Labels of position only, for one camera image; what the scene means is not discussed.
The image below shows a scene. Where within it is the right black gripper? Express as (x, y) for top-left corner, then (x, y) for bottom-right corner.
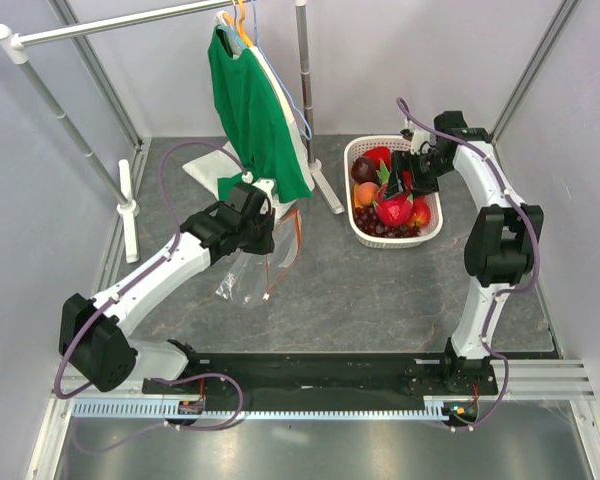
(383, 150), (454, 202)

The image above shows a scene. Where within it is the pink dragon fruit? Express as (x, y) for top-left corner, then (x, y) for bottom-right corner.
(372, 163), (413, 227)

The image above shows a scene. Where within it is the clear orange zip bag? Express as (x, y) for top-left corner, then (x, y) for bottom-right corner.
(216, 208), (302, 308)

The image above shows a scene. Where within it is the orange peach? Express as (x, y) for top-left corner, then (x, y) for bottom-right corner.
(353, 182), (379, 208)

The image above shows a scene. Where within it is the purple grape bunch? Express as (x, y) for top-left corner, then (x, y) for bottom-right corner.
(353, 207), (420, 239)

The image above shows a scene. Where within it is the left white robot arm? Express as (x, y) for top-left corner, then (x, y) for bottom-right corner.
(59, 179), (276, 393)

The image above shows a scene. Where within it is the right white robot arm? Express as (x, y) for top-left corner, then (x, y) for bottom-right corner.
(383, 100), (544, 394)

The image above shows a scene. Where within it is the red apple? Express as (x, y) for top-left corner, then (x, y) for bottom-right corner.
(407, 197), (431, 229)

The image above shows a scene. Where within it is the red bell pepper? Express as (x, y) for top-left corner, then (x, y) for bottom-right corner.
(363, 146), (391, 171)

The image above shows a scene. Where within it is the white perforated plastic basket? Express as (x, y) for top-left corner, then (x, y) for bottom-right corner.
(343, 134), (444, 250)

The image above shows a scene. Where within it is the white garment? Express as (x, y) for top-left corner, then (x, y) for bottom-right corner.
(181, 10), (317, 219)

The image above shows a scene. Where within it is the green t-shirt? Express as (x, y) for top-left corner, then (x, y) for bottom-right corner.
(207, 26), (312, 203)

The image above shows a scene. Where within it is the orange clothes hanger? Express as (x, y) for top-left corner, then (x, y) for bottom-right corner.
(221, 0), (254, 48)

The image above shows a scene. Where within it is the silver clothes rack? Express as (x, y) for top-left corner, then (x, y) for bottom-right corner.
(0, 0), (345, 265)

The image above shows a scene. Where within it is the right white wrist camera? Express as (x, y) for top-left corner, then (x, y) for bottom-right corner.
(400, 128), (434, 155)

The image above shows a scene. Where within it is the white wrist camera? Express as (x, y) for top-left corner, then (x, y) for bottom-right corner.
(241, 172), (276, 198)
(400, 128), (434, 155)

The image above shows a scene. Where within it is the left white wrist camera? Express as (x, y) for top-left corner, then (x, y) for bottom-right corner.
(241, 172), (276, 198)

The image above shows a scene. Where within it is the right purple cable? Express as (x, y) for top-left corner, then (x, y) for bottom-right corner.
(396, 97), (541, 346)

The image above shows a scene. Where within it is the purple cable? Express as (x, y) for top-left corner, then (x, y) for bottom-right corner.
(53, 141), (254, 400)
(396, 97), (541, 346)

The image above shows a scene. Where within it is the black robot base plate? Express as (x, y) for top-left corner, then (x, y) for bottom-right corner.
(142, 352), (498, 411)

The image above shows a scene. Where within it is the slotted cable duct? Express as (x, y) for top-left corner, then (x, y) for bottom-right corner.
(71, 397), (449, 421)

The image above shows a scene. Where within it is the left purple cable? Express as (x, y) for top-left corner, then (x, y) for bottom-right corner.
(53, 141), (254, 400)

